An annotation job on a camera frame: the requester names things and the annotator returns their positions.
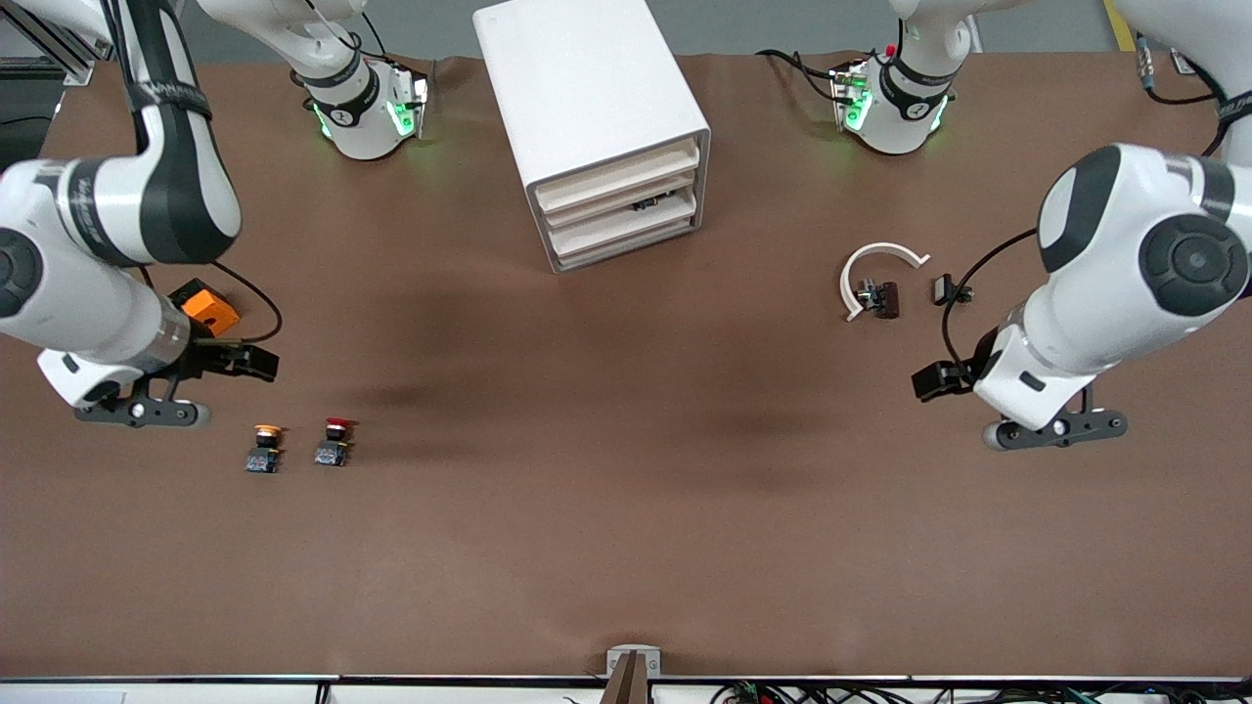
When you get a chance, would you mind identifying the red push button switch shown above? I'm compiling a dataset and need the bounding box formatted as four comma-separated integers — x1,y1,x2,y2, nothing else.
315,418,355,467

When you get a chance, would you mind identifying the orange and black box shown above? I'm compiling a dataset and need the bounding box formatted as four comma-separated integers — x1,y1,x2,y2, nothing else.
168,279,242,338

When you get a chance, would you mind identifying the small dark brown component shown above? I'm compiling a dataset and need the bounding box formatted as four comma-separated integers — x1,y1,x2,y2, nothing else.
856,279,901,321

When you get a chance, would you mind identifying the brown table cover sheet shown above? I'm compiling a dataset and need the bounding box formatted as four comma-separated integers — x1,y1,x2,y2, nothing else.
0,49,1252,681

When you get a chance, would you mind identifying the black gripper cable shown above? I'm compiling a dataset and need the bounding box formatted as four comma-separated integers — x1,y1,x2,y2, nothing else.
210,259,285,345
941,227,1040,377

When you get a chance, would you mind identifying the yellow push button switch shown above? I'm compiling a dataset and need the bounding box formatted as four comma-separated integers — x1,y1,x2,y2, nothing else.
245,423,287,475

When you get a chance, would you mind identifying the white curved plastic bracket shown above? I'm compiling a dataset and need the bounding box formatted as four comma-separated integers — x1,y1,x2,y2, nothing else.
839,242,930,324

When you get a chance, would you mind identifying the aluminium frame profile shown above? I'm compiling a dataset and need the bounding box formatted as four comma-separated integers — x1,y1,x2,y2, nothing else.
0,0,133,87

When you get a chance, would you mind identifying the black arm base cable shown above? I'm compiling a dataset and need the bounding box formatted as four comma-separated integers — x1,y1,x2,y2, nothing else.
755,47,844,104

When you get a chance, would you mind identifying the grey metal clamp bracket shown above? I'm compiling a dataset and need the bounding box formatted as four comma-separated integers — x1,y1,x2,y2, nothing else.
605,644,663,679

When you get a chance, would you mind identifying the dark brown post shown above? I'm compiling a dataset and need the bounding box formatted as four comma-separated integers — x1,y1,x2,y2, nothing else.
600,650,652,704

